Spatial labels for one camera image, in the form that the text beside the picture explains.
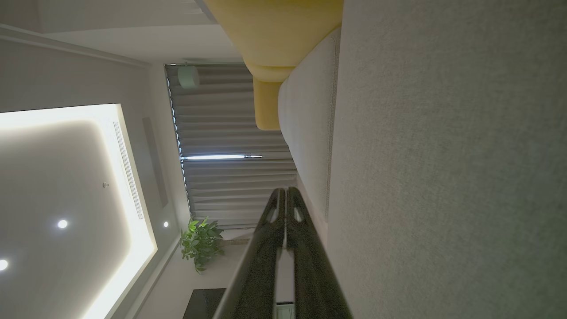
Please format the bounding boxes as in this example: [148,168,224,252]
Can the black flat screen television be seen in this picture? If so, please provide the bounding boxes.
[183,288,227,319]

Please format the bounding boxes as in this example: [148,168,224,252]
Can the grey sofa cushion with piping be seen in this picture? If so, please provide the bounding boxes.
[278,27,342,249]

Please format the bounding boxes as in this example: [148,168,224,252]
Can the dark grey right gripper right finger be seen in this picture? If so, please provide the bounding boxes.
[287,187,353,319]

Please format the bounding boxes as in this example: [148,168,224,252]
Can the bright window strip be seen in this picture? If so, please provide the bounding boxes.
[181,153,263,160]

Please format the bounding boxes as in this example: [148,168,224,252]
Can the green leafy plant with trunk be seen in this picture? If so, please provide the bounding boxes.
[179,216,251,274]

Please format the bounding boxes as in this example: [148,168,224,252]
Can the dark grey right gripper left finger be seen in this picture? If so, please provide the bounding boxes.
[213,187,287,319]

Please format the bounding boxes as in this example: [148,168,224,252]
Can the large grey sofa seat cushion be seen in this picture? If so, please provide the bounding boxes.
[326,0,567,319]

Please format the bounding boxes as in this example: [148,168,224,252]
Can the white round ceiling device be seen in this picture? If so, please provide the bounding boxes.
[177,64,201,89]

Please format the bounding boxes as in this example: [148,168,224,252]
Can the long white ceiling air vent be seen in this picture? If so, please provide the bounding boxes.
[113,121,145,221]

